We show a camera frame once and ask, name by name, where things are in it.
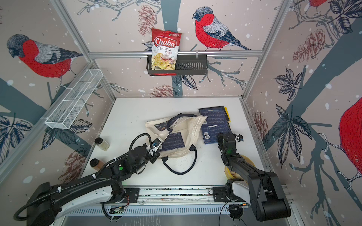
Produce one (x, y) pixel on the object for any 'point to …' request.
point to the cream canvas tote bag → (189, 125)
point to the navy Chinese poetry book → (210, 135)
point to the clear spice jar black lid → (102, 144)
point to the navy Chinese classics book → (217, 117)
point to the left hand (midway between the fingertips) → (161, 141)
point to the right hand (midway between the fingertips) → (218, 130)
